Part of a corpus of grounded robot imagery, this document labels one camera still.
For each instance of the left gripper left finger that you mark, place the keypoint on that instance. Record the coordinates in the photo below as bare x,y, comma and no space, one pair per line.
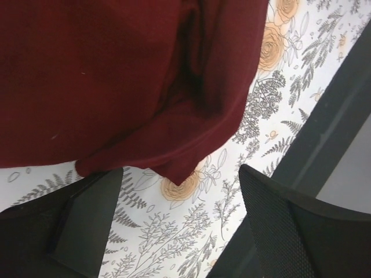
62,234

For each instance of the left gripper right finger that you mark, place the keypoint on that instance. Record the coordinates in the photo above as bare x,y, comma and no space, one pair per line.
288,234

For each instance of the dark red t-shirt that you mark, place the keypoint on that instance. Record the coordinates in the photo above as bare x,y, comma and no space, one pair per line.
107,84

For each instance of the floral patterned table mat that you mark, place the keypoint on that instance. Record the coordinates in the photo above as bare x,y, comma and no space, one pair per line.
160,229

